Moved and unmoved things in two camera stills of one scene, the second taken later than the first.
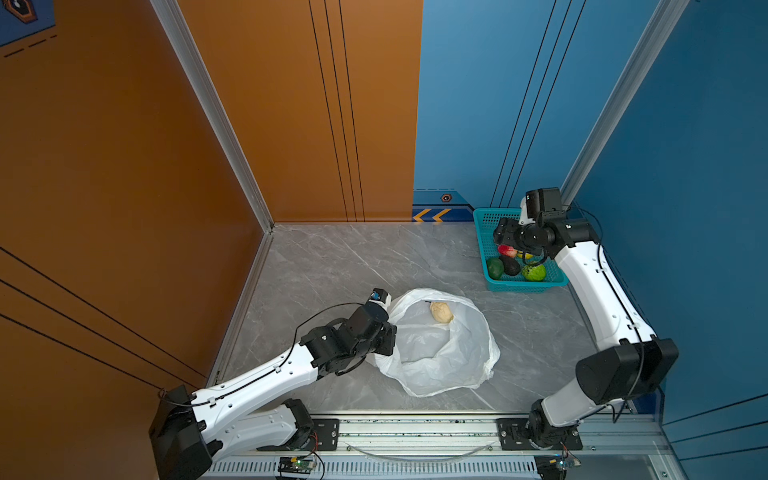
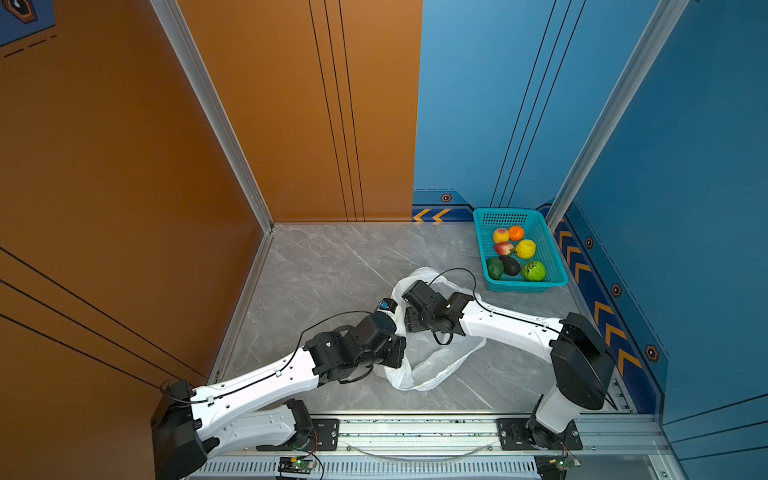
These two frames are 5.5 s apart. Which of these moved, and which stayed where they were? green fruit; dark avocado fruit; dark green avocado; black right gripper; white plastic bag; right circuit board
Moved: black right gripper; white plastic bag
Stayed: dark green avocado; dark avocado fruit; green fruit; right circuit board
